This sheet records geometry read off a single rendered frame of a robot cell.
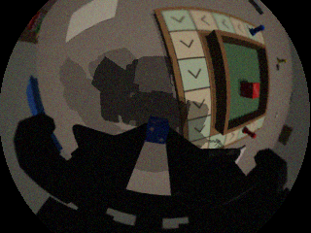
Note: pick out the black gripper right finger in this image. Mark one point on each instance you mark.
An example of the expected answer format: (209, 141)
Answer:
(185, 160)

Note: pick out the red die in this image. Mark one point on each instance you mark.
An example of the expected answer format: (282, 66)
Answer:
(250, 89)

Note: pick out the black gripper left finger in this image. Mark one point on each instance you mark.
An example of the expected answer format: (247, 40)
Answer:
(123, 149)

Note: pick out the blue pawn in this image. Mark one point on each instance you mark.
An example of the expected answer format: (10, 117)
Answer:
(254, 31)

